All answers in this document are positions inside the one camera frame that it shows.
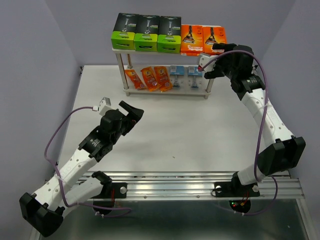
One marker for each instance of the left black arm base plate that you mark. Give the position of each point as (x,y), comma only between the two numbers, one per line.
(114,190)

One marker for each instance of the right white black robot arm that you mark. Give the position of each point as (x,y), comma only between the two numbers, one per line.
(278,149)

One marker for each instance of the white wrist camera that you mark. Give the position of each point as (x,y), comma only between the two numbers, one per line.
(206,62)
(103,106)

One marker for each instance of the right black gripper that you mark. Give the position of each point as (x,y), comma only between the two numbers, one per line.
(216,73)

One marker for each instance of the blue clear razor blister pack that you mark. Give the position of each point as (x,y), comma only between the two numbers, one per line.
(177,74)

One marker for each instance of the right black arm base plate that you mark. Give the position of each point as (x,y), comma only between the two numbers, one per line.
(226,189)

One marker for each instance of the orange Gillette Fusion pack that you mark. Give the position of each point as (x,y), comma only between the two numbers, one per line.
(192,40)
(212,37)

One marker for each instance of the white two-tier shelf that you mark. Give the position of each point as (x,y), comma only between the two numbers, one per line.
(124,63)

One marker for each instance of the orange BIC razor bag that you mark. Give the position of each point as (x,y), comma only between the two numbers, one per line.
(135,79)
(150,79)
(163,78)

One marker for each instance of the aluminium rail frame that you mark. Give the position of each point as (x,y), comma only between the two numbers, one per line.
(184,145)

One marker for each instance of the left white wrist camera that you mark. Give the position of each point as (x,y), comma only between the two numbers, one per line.
(103,106)

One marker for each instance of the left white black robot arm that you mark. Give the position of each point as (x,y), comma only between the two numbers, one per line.
(46,208)

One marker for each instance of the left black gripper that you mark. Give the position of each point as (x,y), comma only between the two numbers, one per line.
(136,114)

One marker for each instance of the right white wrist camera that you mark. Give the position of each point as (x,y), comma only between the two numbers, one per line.
(206,62)

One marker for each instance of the black green razor box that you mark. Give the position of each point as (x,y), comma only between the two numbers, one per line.
(169,34)
(123,34)

